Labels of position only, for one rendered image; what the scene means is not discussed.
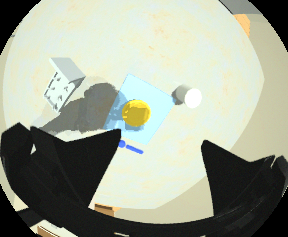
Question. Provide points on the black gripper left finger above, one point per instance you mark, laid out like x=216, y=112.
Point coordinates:
x=83, y=162

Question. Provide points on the white cylinder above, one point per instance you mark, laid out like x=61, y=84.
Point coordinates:
x=190, y=96

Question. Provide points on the yellow plate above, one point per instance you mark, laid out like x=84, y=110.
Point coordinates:
x=136, y=113

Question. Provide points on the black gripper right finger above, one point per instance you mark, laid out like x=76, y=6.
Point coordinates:
x=229, y=175

